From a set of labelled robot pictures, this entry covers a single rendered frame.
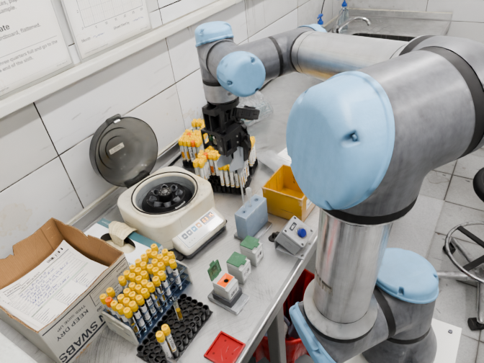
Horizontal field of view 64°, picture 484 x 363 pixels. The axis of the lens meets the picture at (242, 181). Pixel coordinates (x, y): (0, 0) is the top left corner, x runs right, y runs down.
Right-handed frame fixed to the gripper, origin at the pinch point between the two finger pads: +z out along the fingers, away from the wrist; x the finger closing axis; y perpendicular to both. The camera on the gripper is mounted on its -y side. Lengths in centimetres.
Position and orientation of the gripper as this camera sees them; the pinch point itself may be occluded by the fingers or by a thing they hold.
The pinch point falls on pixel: (238, 167)
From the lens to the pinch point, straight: 97.0
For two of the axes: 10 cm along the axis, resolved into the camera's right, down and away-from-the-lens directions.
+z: 1.0, 7.9, 6.0
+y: -6.0, 5.3, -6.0
